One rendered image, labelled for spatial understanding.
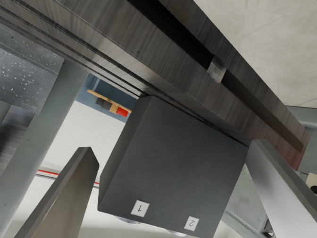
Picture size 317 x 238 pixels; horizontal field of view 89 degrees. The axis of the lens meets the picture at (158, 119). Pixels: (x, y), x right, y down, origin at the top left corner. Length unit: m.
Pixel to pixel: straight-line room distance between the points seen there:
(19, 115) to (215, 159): 0.56
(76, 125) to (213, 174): 4.33
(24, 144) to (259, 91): 0.63
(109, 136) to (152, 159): 4.45
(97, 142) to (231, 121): 4.53
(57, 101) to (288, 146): 0.62
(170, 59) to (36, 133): 0.55
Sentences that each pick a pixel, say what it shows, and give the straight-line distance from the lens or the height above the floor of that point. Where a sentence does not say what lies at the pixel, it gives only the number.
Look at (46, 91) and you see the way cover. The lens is 0.58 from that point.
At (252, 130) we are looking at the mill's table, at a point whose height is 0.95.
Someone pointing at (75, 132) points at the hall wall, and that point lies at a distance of 4.57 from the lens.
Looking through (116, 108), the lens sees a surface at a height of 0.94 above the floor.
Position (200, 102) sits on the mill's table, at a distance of 0.18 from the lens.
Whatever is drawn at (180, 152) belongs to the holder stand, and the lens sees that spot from 0.27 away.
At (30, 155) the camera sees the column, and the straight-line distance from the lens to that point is 0.67.
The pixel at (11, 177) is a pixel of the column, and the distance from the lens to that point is 0.70.
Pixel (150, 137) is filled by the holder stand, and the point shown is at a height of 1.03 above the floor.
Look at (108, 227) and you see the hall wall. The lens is 6.07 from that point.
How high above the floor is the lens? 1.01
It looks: 4 degrees down
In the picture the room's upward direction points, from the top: 154 degrees counter-clockwise
